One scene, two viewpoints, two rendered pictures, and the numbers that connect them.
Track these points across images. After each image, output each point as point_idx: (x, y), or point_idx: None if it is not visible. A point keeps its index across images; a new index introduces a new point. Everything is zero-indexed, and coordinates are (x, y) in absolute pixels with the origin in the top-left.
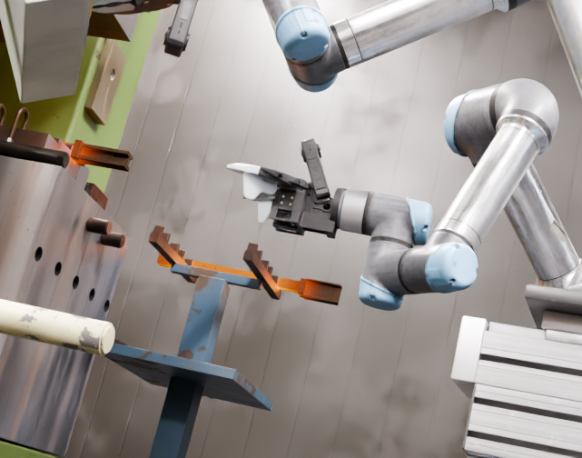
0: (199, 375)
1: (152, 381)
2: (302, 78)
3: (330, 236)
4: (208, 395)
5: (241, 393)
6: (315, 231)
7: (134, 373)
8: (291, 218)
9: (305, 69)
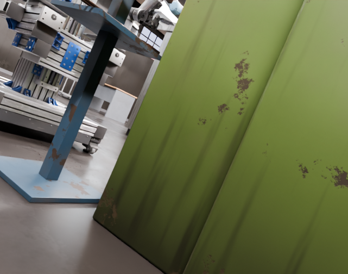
0: (120, 45)
1: (107, 23)
2: (176, 16)
3: (139, 23)
4: (78, 12)
5: (90, 29)
6: (143, 24)
7: (124, 34)
8: (151, 27)
9: (177, 18)
